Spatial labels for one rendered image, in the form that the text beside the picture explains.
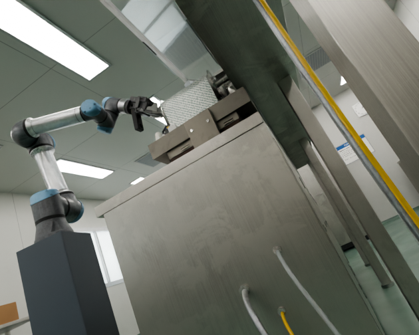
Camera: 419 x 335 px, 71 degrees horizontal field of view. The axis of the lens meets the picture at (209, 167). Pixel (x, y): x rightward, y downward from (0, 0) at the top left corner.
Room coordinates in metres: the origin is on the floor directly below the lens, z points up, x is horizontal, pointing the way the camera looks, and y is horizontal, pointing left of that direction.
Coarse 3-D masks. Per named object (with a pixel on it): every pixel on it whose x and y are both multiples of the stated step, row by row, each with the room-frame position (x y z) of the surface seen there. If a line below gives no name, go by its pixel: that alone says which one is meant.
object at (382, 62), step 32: (320, 0) 0.28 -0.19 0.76; (352, 0) 0.27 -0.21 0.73; (320, 32) 0.30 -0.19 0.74; (352, 32) 0.27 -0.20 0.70; (384, 32) 0.27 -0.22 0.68; (352, 64) 0.28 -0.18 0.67; (384, 64) 0.27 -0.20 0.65; (416, 64) 0.27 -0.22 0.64; (288, 96) 1.14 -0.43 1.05; (384, 96) 0.28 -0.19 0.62; (416, 96) 0.27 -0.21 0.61; (320, 128) 1.13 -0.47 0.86; (384, 128) 0.31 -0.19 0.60; (416, 128) 0.28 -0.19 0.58; (416, 160) 0.29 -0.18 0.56; (352, 192) 1.14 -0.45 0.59; (352, 224) 2.15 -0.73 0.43; (384, 256) 1.14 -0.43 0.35; (416, 288) 1.13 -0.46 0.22
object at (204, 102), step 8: (200, 96) 1.10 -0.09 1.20; (208, 96) 1.09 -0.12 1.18; (192, 104) 1.11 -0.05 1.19; (200, 104) 1.10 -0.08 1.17; (208, 104) 1.10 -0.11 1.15; (176, 112) 1.13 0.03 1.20; (184, 112) 1.12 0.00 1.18; (192, 112) 1.12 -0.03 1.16; (168, 120) 1.15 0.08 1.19; (176, 120) 1.14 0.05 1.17; (184, 120) 1.13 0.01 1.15
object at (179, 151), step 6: (234, 114) 0.89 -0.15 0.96; (222, 120) 0.90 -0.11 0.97; (228, 120) 0.90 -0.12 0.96; (234, 120) 0.89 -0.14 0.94; (240, 120) 0.91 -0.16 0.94; (222, 126) 0.90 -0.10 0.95; (228, 126) 0.90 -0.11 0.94; (186, 144) 0.94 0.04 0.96; (192, 144) 0.94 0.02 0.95; (174, 150) 0.96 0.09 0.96; (180, 150) 0.95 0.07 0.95; (186, 150) 0.95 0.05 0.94; (168, 156) 0.96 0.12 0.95; (174, 156) 0.96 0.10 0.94; (180, 156) 0.95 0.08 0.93
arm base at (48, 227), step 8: (48, 216) 1.11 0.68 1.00; (56, 216) 1.13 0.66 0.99; (64, 216) 1.17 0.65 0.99; (40, 224) 1.11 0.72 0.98; (48, 224) 1.11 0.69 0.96; (56, 224) 1.12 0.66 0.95; (64, 224) 1.14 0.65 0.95; (40, 232) 1.10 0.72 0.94; (48, 232) 1.09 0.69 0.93; (56, 232) 1.10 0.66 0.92; (40, 240) 1.09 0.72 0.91
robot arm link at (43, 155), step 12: (36, 144) 1.25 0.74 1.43; (48, 144) 1.28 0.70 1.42; (36, 156) 1.26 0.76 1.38; (48, 156) 1.27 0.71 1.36; (48, 168) 1.26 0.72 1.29; (48, 180) 1.26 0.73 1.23; (60, 180) 1.28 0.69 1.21; (60, 192) 1.25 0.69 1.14; (72, 192) 1.31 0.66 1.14; (72, 204) 1.26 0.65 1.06; (72, 216) 1.28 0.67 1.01
